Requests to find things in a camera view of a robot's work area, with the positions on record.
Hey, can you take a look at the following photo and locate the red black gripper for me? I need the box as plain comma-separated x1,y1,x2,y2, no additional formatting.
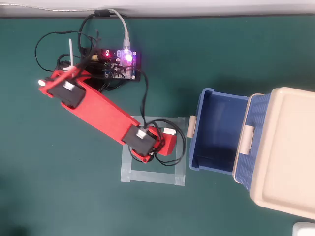
145,126,178,163

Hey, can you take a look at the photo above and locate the blue wicker drawer taped handle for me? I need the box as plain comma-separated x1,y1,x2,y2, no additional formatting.
186,87,250,176

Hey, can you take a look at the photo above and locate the translucent tape strip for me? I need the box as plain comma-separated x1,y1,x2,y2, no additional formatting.
120,144,134,183
120,169,186,187
174,116,187,188

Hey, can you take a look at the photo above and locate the black controller circuit board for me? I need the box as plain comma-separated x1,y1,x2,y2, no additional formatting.
101,48,143,83

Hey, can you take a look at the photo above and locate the white zip tie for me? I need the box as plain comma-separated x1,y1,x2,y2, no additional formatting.
62,38,76,75

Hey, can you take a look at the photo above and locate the white box object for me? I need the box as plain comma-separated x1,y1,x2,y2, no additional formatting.
292,221,315,236

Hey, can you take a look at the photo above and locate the long black servo cable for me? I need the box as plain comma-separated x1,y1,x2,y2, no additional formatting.
139,69,187,167

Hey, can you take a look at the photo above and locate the blue wicker drawer plain handle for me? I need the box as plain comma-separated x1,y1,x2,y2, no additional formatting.
233,93,272,190

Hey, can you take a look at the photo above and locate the translucent grey USB cable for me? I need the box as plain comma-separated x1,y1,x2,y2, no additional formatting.
0,1,131,50

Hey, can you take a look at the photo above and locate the beige plastic drawer cabinet frame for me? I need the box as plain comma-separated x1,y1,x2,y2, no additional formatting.
232,86,315,221

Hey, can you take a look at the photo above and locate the black cable with ferrite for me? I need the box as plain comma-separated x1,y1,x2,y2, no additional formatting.
78,8,112,54

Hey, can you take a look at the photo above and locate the looped black servo cable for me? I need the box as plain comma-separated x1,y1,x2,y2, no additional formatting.
34,29,99,73

